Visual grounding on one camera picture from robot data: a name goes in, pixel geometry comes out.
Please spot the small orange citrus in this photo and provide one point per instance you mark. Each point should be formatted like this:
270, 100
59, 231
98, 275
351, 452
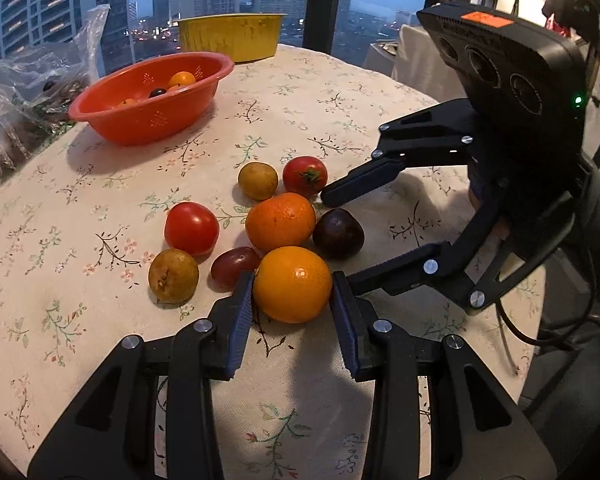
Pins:
126, 102

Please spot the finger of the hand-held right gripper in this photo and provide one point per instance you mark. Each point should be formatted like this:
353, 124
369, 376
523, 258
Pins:
420, 267
365, 177

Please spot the red tomato with stem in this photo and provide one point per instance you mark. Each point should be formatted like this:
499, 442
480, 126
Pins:
305, 176

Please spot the small dark plum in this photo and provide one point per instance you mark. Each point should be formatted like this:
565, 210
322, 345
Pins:
157, 92

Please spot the dark purple plum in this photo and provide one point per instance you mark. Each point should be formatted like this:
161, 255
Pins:
338, 233

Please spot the red plastic colander basin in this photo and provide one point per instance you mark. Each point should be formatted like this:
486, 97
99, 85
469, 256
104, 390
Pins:
145, 120

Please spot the yellowish brown fruit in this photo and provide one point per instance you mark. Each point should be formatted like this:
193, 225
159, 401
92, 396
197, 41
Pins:
257, 180
173, 276

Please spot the grey metal bin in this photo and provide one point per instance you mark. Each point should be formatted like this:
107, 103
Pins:
382, 50

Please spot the white towel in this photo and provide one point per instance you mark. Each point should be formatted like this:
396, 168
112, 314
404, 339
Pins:
415, 60

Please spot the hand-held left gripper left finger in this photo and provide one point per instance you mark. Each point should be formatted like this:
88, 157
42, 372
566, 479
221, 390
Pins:
240, 320

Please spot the yellow foil container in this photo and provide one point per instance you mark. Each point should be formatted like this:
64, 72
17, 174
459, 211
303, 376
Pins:
230, 37

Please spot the person's right hand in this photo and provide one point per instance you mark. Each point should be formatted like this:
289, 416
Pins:
476, 187

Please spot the orange tangerine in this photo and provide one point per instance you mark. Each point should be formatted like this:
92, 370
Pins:
181, 79
280, 221
292, 283

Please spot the dark window frame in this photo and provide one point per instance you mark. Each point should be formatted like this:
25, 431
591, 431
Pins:
325, 0

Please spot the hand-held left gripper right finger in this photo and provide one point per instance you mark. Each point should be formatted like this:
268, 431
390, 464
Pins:
345, 330

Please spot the clear plastic bag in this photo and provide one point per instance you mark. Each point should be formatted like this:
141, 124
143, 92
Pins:
10, 90

